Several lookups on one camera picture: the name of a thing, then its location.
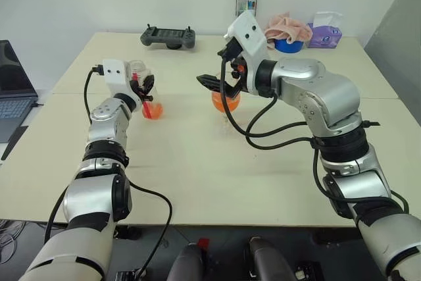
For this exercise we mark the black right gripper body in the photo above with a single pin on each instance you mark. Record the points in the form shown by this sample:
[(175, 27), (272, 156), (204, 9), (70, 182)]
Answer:
[(235, 54)]

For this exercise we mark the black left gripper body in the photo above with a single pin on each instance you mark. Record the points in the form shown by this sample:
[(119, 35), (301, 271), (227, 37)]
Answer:
[(136, 90)]

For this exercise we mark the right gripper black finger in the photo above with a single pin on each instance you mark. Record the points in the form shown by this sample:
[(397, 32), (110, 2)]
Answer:
[(235, 91), (210, 82)]

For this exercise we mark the clear wine glass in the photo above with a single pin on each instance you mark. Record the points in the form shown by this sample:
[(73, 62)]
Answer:
[(218, 101)]

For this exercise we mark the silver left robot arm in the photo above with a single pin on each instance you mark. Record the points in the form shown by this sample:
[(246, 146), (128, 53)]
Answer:
[(98, 195)]

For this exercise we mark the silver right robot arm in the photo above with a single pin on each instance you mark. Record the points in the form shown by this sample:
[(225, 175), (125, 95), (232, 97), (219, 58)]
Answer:
[(329, 96)]

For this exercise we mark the grey handheld controller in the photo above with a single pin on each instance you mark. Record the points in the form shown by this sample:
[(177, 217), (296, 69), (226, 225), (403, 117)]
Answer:
[(167, 37)]

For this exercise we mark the blue tape roll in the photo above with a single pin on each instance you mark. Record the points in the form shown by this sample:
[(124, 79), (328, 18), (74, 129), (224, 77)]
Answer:
[(287, 46)]

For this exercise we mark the pink towel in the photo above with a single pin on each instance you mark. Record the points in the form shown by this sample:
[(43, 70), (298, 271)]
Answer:
[(289, 26)]

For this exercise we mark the purple tissue box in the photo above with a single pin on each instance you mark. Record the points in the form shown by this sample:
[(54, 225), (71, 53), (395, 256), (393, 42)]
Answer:
[(325, 35)]

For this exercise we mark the dark grey laptop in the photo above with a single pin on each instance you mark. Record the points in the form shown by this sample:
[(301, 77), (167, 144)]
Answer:
[(13, 77)]

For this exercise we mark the small red block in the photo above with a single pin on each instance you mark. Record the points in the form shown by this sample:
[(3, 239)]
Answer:
[(204, 243)]

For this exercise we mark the grey partition panel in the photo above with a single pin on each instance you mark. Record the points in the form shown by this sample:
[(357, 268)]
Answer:
[(398, 37)]

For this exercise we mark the small black box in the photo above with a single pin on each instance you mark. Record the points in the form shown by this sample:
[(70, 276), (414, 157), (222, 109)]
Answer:
[(309, 271)]

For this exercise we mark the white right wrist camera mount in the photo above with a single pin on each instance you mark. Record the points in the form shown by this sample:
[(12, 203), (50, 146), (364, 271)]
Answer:
[(251, 35)]

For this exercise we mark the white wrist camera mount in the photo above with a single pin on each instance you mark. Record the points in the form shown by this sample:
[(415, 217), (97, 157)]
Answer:
[(116, 75), (251, 35)]

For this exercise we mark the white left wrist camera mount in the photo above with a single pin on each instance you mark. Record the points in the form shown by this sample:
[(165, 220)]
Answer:
[(116, 75)]

